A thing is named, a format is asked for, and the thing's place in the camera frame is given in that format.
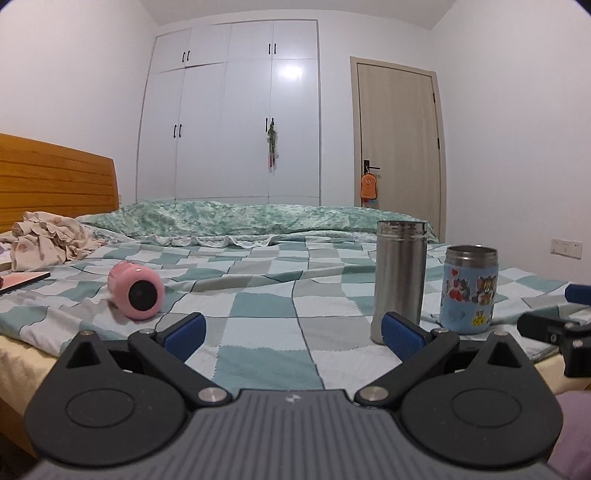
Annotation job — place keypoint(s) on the stainless steel cup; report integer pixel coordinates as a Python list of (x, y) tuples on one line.
[(400, 272)]

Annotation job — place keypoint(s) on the blue cartoon sticker cup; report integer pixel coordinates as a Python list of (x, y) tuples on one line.
[(469, 288)]

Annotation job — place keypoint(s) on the wooden headboard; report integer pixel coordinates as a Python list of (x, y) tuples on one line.
[(39, 176)]

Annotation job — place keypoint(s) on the pink cup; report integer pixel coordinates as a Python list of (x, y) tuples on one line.
[(136, 290)]

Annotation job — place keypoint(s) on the beige peach print garment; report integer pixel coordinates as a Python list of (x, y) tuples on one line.
[(43, 239)]

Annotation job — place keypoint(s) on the orange hanging pouch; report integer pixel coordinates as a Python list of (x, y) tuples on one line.
[(368, 188)]

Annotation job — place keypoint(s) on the hanging green ornament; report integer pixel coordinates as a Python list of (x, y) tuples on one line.
[(271, 144)]

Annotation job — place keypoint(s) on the checkered green blanket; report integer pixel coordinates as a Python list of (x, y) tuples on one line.
[(294, 315)]

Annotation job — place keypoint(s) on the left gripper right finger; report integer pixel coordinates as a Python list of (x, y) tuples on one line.
[(423, 355)]

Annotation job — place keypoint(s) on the white wall socket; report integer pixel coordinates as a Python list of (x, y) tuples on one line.
[(565, 248)]

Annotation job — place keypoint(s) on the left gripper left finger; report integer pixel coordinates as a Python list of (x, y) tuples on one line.
[(163, 355)]

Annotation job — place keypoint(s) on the beige door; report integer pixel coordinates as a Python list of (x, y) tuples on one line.
[(398, 136)]

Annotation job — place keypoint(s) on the white wardrobe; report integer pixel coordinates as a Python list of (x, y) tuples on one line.
[(211, 92)]

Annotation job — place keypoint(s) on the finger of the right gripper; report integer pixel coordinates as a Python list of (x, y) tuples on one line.
[(578, 294)]

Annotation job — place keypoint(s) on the green floral duvet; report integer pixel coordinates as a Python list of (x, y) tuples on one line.
[(215, 224)]

